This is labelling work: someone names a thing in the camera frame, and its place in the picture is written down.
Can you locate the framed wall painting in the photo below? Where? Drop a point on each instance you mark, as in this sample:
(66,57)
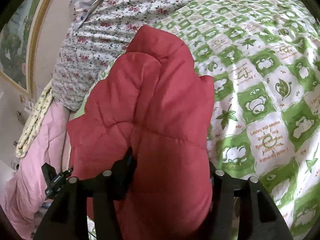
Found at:
(21,22)

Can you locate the yellow floral folded blanket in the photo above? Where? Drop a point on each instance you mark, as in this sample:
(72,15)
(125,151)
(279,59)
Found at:
(34,121)

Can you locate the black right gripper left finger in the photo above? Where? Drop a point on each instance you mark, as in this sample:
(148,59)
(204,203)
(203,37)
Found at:
(123,171)

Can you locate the pink quilted blanket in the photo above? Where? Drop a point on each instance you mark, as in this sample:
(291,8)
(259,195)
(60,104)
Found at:
(23,195)

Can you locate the red floral folded quilt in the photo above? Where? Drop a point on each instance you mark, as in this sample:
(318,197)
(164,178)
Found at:
(103,36)

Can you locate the red puffer jacket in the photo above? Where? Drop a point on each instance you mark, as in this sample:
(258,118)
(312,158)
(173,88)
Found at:
(153,102)

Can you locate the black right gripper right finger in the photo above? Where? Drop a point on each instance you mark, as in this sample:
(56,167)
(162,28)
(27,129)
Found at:
(223,190)

